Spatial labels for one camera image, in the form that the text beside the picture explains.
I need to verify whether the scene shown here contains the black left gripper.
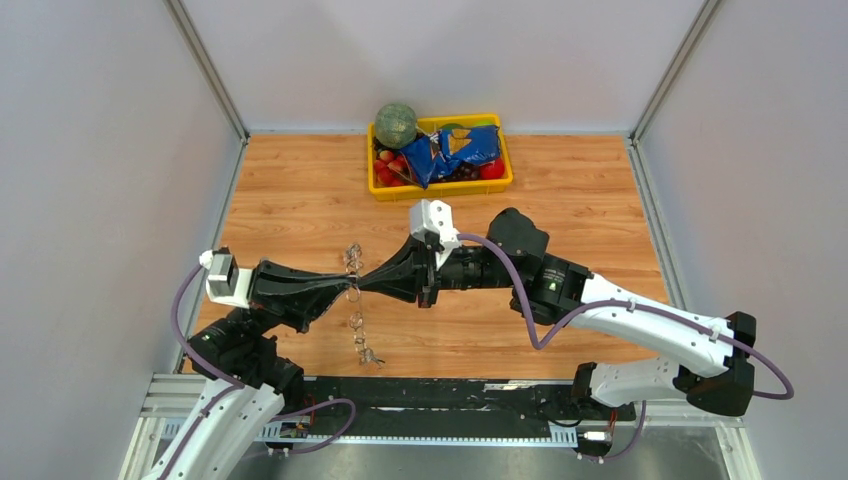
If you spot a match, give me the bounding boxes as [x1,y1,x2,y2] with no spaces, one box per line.
[228,255,354,341]

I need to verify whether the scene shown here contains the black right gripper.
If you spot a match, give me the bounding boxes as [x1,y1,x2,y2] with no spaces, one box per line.
[358,233,519,310]

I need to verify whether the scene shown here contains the metal key holder plate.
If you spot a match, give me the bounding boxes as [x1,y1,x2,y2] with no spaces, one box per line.
[343,243,385,370]

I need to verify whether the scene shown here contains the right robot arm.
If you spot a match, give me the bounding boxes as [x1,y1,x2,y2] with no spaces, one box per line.
[358,200,756,418]

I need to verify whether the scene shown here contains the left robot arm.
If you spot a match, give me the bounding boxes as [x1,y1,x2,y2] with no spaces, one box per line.
[147,252,357,479]

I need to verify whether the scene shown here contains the yellow plastic bin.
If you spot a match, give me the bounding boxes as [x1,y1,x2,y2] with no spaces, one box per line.
[367,113,514,201]

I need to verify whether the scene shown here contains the strawberries in bin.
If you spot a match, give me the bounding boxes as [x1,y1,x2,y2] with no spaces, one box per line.
[372,149,411,187]

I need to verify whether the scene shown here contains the blue snack bag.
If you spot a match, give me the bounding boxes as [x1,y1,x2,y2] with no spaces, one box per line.
[398,124,501,189]

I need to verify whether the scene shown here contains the red tomato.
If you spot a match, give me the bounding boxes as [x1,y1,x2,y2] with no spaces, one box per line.
[479,158,506,180]

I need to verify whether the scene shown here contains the green melon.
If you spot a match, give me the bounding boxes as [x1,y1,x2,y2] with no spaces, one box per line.
[374,103,418,149]

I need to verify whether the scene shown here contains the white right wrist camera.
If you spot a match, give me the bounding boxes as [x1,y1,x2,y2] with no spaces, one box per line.
[409,199,461,270]

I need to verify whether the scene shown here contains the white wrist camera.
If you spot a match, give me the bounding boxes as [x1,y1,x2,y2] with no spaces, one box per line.
[409,199,461,270]
[198,247,254,309]

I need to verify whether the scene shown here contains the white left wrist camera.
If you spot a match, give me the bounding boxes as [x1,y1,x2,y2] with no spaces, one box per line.
[198,247,254,309]

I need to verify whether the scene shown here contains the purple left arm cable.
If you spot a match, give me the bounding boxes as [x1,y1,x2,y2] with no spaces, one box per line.
[155,264,357,478]

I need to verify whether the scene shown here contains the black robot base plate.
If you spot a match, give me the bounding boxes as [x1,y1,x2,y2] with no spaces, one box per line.
[282,376,636,440]

